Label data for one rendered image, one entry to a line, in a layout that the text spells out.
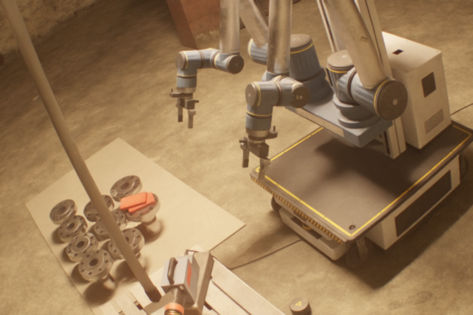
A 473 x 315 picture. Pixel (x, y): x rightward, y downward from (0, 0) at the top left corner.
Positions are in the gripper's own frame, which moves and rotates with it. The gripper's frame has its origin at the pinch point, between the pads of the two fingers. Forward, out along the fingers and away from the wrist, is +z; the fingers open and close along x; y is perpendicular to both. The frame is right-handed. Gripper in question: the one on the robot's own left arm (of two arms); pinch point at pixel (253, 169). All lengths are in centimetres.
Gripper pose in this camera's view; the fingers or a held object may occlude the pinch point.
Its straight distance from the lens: 251.2
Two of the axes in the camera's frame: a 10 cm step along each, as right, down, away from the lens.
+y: -8.6, 1.3, -5.0
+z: -0.9, 9.1, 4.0
